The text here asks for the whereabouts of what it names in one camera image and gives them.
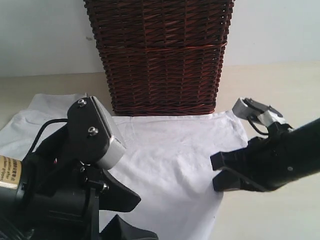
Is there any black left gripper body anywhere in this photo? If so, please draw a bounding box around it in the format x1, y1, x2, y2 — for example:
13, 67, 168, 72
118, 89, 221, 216
14, 124, 103, 240

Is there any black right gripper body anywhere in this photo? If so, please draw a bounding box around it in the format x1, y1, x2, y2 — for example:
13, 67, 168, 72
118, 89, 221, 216
239, 123, 300, 192

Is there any white t-shirt red lettering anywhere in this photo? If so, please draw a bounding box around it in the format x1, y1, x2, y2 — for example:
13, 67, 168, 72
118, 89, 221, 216
0, 94, 248, 240

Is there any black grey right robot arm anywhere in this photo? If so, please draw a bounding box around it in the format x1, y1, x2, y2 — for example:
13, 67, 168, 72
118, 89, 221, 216
210, 119, 320, 192

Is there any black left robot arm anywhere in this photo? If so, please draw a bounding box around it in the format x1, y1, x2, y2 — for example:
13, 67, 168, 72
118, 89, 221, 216
0, 123, 158, 240

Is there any dark brown wicker basket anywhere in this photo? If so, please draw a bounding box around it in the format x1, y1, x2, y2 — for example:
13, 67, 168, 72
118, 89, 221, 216
84, 0, 235, 116

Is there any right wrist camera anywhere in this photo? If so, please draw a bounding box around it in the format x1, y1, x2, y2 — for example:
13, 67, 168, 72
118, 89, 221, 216
232, 97, 287, 128

